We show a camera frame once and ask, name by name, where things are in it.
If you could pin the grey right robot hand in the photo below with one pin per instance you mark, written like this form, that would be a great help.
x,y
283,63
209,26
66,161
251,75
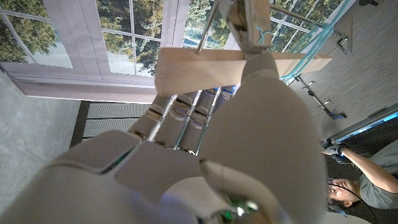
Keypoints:
x,y
248,140

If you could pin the wooden stick with metal clips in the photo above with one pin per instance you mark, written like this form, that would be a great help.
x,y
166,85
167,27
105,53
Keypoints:
x,y
202,68

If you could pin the teal yarn skein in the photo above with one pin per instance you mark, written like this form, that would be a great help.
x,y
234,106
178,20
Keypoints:
x,y
320,37

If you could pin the person's bare forearm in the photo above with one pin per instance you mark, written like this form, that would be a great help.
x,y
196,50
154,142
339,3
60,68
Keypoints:
x,y
370,171

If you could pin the black teleoperation glove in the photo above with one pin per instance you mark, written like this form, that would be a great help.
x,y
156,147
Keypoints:
x,y
335,151

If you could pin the black eyeglasses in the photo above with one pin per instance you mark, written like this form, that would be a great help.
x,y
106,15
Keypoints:
x,y
342,187

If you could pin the silver light bar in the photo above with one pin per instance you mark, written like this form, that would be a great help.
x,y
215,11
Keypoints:
x,y
367,124

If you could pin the person in grey shirt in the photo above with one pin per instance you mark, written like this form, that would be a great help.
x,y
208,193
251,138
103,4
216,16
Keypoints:
x,y
377,193

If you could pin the printed window backdrop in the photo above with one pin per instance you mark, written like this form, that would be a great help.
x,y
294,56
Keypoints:
x,y
118,46

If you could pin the black metal rail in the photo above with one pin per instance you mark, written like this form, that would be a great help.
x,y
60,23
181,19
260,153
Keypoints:
x,y
317,99

